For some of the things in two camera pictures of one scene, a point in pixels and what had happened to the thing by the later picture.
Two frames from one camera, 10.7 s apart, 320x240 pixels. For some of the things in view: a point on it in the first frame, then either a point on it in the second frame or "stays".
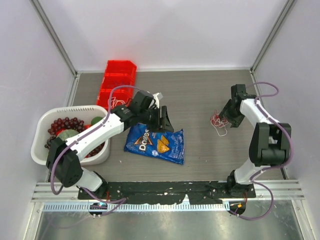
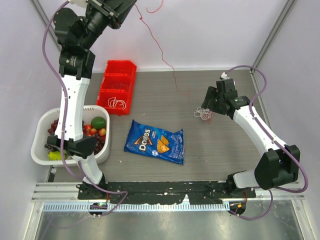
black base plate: [141, 192] stays
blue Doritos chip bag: [169, 146] stays
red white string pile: [216, 120] → [157, 9]
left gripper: [160, 123] → [114, 11]
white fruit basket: [45, 117] stays
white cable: [113, 102] stays
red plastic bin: [117, 73] stays
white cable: [220, 135] → [204, 114]
